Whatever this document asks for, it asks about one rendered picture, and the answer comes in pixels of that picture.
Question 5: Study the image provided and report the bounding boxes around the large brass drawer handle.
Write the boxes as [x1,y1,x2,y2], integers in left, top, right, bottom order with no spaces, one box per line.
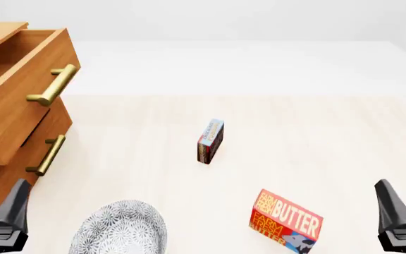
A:
[25,63,78,108]

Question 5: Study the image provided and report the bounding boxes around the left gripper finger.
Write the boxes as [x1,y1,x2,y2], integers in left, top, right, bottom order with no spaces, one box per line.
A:
[0,178,32,235]

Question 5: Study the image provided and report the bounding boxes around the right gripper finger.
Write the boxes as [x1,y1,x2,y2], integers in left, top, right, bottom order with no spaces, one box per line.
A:
[374,179,406,235]

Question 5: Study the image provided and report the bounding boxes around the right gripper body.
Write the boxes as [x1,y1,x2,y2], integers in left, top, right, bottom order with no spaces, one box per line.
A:
[377,221,406,254]

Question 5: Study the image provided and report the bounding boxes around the wooden drawer, large brass handle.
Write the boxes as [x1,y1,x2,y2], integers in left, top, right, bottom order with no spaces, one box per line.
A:
[0,28,82,167]

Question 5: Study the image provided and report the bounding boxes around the chocolate pudding box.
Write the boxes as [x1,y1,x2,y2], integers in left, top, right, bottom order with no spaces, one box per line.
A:
[197,119,225,165]

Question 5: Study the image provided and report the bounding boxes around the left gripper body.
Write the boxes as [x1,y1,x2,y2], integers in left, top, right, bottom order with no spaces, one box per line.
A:
[0,224,30,254]

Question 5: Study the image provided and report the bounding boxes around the wooden drawer, slim brass handle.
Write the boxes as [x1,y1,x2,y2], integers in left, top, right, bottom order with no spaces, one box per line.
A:
[0,96,74,231]

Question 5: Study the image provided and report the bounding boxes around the red butter box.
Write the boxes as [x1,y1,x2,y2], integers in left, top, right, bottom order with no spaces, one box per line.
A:
[248,188,324,254]

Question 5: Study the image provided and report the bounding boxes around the grey patterned bowl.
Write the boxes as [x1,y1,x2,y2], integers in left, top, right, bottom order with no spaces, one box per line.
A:
[68,199,169,254]

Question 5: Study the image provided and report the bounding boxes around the slim brass drawer handle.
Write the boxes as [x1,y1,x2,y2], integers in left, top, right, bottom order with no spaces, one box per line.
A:
[25,134,67,177]

